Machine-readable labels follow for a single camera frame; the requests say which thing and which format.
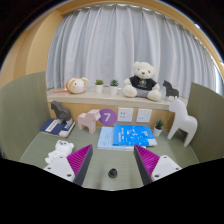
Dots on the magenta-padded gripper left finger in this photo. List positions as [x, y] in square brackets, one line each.
[61, 166]

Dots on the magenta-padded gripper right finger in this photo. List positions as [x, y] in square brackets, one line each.
[163, 166]

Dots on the small black charger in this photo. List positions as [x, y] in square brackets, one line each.
[112, 173]

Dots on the white bear-shaped power strip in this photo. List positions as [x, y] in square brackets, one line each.
[61, 148]

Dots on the small potted plant white pot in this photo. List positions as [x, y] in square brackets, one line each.
[157, 131]
[99, 88]
[114, 90]

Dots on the navy blue book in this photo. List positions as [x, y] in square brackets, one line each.
[55, 127]

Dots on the bright blue book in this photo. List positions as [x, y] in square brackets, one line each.
[133, 135]

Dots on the white wooden horse figurine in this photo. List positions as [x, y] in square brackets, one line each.
[181, 120]

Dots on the light blue book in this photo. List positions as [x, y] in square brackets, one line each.
[106, 140]

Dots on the dark grey wooden horse figurine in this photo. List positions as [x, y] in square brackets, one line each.
[61, 113]

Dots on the pink wooden horse figurine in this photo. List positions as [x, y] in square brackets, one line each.
[88, 120]

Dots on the green desk partition panel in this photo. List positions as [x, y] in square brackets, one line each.
[23, 116]
[208, 123]

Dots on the round purple number sign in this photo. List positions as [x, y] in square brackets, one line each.
[108, 117]

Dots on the flat orange item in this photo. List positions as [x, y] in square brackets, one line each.
[60, 91]

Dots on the small dark brown horse figurine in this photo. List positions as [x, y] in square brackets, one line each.
[170, 90]

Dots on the beige window ledge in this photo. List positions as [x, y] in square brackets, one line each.
[100, 98]

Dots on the cream and orange plush toy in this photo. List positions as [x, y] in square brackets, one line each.
[77, 86]

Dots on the cream teddy bear black shirt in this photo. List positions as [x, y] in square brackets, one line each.
[142, 83]

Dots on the light grey curtain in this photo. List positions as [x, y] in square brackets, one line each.
[116, 43]

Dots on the white wall socket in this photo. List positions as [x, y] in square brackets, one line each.
[125, 114]

